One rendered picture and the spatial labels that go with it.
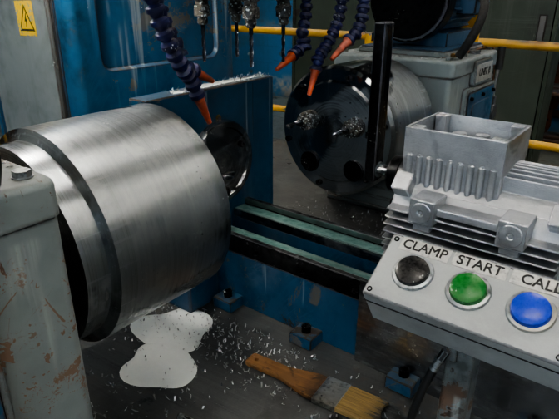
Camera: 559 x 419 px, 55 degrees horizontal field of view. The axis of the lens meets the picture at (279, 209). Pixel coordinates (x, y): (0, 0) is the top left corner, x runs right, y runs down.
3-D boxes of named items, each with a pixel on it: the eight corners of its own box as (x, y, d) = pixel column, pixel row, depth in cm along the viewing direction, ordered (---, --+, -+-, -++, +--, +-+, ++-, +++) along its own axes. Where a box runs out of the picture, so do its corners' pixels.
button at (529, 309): (504, 326, 43) (504, 316, 42) (517, 296, 44) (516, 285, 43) (544, 340, 41) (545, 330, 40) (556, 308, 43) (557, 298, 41)
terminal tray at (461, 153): (398, 182, 67) (403, 126, 64) (432, 162, 75) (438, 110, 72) (496, 205, 60) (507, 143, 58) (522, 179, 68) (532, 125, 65)
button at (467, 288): (445, 305, 46) (442, 294, 45) (458, 277, 47) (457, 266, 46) (480, 317, 44) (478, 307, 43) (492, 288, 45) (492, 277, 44)
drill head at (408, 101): (256, 191, 108) (254, 64, 98) (358, 146, 138) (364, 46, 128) (365, 223, 94) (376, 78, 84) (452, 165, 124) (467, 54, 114)
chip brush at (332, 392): (239, 370, 75) (239, 365, 75) (259, 351, 79) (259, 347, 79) (374, 430, 65) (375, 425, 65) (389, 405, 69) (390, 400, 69)
